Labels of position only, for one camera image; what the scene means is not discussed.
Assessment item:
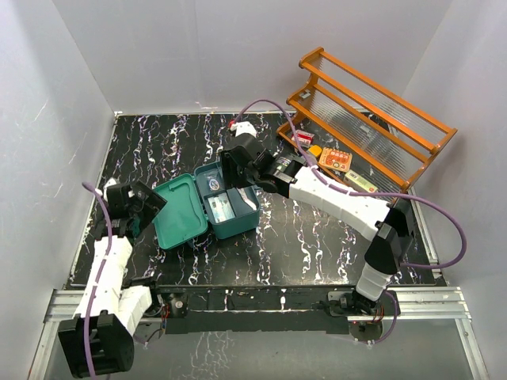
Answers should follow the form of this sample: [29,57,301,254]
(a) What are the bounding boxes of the clear tape roll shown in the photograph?
[207,175,222,192]

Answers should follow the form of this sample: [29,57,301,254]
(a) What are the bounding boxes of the teal medicine kit box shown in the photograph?
[153,173,261,249]

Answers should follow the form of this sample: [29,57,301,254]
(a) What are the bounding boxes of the blue divided tray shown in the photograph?
[194,161,260,225]

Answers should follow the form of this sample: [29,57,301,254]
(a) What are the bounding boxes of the black scissors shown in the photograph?
[238,188,257,211]

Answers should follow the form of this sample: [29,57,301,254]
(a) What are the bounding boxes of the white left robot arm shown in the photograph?
[58,178,166,378]

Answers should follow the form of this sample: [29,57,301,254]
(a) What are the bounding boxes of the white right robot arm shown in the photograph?
[219,134,414,314]

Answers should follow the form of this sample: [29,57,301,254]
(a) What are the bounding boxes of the red white medicine box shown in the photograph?
[295,130,314,148]

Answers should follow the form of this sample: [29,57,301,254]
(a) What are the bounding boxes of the small green white box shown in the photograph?
[343,170,378,193]

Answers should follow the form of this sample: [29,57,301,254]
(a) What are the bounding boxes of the orange wooden shelf rack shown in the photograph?
[277,47,457,193]

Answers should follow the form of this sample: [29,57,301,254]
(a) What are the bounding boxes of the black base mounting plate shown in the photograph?
[158,285,353,334]

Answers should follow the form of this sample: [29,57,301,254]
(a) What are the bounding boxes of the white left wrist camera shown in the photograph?
[103,178,118,192]

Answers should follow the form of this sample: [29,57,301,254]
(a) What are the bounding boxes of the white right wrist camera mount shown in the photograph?
[229,121,257,138]

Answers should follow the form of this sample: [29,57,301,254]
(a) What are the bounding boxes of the aluminium frame rail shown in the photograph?
[29,287,490,380]

